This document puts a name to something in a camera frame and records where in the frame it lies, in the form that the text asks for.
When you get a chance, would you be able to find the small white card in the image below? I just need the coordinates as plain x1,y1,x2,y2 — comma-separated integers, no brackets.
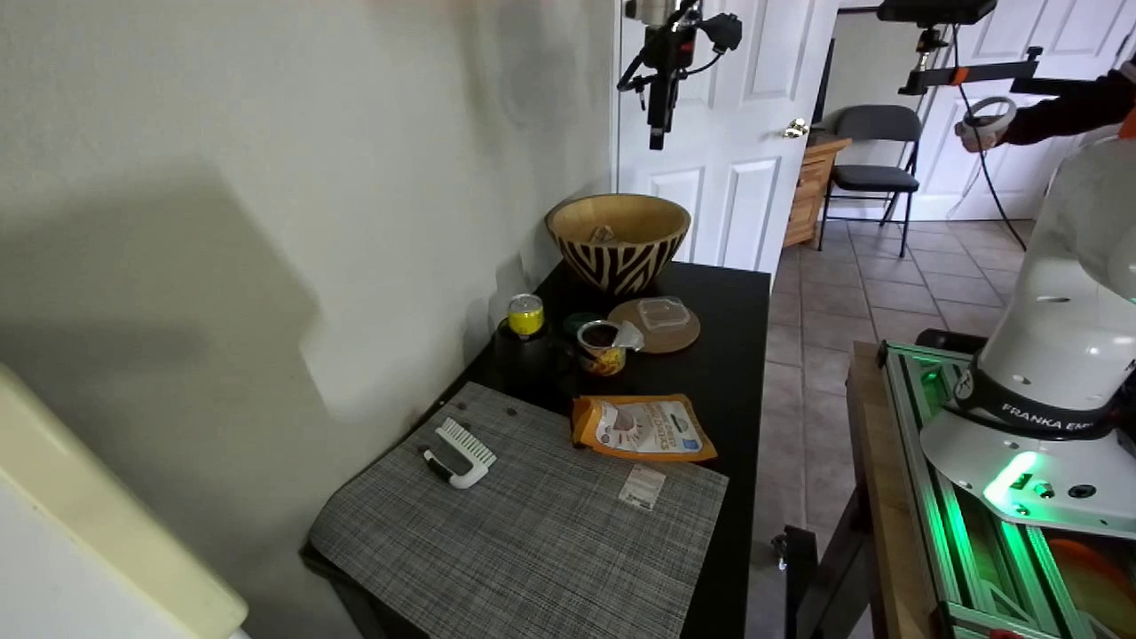
615,462,671,513

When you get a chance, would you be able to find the operator hand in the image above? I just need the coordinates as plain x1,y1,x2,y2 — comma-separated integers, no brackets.
951,110,1012,156

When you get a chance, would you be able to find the black table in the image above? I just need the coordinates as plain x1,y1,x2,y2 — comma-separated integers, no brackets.
299,259,774,639

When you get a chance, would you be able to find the white stapler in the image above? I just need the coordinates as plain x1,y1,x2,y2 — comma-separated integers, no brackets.
420,414,499,492

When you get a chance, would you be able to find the black folding chair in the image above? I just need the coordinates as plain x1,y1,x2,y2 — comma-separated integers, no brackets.
817,101,925,263

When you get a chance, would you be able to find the black hanging cable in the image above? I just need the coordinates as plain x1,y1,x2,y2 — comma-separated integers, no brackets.
943,23,1029,255

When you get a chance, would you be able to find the black sleeved forearm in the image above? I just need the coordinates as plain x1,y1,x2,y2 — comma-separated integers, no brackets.
1006,68,1136,150

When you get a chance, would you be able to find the cream white appliance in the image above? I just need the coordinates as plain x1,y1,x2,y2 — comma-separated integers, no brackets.
0,363,253,639

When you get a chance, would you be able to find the white ring controller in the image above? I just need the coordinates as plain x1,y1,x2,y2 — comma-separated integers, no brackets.
959,93,1021,156

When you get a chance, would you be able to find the dark yellow patterned mug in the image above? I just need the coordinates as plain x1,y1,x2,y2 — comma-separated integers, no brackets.
571,312,633,381

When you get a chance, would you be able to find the green lit metal frame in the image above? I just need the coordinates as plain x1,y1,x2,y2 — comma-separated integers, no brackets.
879,340,1136,639

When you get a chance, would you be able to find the black flat device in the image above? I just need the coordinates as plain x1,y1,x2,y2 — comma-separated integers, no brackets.
911,327,989,358

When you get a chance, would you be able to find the orange snack packet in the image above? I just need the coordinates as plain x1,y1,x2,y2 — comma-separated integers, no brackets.
568,389,720,467

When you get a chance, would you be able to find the white closet door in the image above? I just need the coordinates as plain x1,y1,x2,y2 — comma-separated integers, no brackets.
919,0,1136,222

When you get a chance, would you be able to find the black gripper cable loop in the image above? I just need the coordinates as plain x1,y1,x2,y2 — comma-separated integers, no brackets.
680,7,746,82

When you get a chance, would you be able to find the yellow cup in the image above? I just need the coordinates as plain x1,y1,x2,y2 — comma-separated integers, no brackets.
505,289,549,345

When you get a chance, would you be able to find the grey woven placemat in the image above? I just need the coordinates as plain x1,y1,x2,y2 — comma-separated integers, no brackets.
304,377,736,639

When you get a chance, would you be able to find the white panel door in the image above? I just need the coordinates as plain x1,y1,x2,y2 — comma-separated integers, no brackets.
612,0,840,279

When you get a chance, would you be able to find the black camera stand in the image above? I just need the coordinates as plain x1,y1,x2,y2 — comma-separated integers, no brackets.
872,0,1136,99

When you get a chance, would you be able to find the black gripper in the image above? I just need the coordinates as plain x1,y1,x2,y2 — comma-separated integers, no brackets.
636,0,702,152

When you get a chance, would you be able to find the clear plastic container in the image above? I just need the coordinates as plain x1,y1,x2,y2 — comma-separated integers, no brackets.
636,294,694,336

